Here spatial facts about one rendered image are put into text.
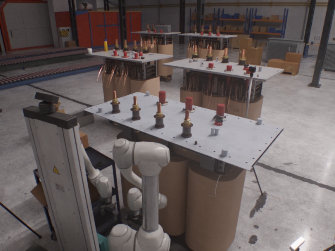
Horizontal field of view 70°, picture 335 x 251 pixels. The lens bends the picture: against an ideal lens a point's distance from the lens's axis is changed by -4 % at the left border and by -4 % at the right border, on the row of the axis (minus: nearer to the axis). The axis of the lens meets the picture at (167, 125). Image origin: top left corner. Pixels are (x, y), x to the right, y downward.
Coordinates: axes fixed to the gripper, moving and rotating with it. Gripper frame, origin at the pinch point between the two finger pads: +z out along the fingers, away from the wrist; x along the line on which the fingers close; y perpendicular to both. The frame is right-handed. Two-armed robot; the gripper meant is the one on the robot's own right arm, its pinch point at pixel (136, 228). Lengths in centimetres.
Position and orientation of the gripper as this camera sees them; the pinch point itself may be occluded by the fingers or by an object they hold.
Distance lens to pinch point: 210.3
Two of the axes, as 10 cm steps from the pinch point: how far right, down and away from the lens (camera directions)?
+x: 8.8, 2.0, -4.4
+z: 0.0, 9.1, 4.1
